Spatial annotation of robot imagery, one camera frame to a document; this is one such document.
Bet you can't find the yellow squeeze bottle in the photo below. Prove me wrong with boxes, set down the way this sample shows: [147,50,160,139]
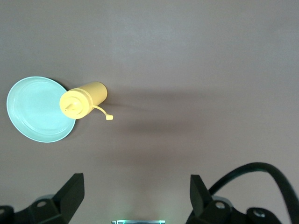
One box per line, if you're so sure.
[59,81,114,121]

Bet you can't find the mint green plate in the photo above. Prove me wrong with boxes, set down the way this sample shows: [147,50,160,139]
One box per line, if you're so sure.
[6,76,77,143]

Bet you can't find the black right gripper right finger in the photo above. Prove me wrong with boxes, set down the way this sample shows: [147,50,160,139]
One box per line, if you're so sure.
[185,174,282,224]

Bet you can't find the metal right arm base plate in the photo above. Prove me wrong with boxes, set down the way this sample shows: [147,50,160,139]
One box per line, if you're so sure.
[111,219,166,224]

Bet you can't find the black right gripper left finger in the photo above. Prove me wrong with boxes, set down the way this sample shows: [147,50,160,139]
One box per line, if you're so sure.
[0,173,85,224]

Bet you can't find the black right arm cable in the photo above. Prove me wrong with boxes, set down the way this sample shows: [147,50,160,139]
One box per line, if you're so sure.
[208,162,299,224]

